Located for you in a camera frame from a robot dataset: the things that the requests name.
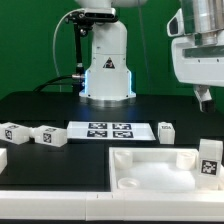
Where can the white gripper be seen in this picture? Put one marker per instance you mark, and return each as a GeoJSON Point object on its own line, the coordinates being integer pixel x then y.
{"type": "Point", "coordinates": [200, 66]}

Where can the white square tabletop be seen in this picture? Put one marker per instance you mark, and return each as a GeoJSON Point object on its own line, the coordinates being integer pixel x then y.
{"type": "Point", "coordinates": [155, 169]}

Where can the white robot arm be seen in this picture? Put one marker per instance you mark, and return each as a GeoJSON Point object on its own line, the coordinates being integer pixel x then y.
{"type": "Point", "coordinates": [197, 30]}

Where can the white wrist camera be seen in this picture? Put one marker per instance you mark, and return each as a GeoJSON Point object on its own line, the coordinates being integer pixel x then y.
{"type": "Point", "coordinates": [175, 27]}

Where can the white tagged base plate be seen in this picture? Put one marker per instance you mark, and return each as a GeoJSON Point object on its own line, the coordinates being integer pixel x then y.
{"type": "Point", "coordinates": [110, 131]}

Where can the white front fence rail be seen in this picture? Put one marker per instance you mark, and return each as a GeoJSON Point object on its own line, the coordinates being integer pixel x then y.
{"type": "Point", "coordinates": [125, 206]}

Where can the white fence rail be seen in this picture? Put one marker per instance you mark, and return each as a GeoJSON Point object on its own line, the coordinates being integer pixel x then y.
{"type": "Point", "coordinates": [125, 206]}
{"type": "Point", "coordinates": [3, 159]}

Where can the white left fence rail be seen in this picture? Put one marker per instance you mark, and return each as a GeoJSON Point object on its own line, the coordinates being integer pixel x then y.
{"type": "Point", "coordinates": [3, 159]}

